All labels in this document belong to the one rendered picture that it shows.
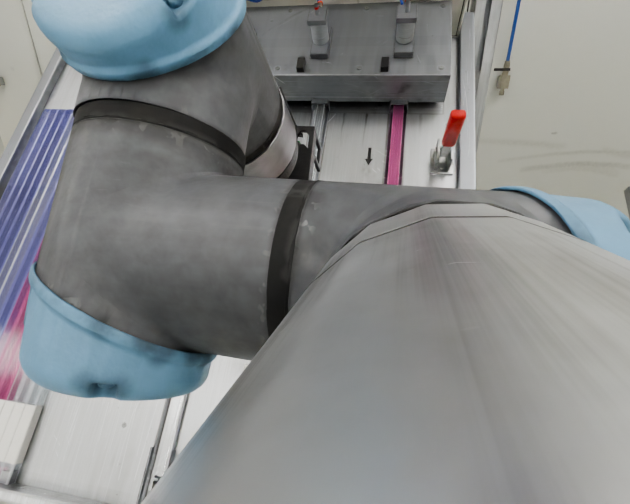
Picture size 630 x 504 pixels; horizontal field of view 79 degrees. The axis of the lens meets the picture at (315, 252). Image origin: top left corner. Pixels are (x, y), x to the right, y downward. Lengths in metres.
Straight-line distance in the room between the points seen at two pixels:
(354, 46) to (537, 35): 1.72
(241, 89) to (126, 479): 0.43
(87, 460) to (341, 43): 0.59
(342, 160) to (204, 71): 0.37
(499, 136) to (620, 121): 0.53
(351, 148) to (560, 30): 1.82
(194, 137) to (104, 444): 0.42
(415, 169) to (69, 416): 0.51
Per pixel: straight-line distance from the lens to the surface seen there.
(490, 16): 0.72
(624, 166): 2.47
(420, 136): 0.55
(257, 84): 0.21
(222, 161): 0.17
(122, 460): 0.52
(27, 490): 0.56
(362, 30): 0.60
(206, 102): 0.17
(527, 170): 2.31
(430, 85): 0.55
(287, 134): 0.26
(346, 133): 0.56
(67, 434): 0.55
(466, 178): 0.51
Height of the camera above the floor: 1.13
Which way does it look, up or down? 25 degrees down
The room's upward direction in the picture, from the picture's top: straight up
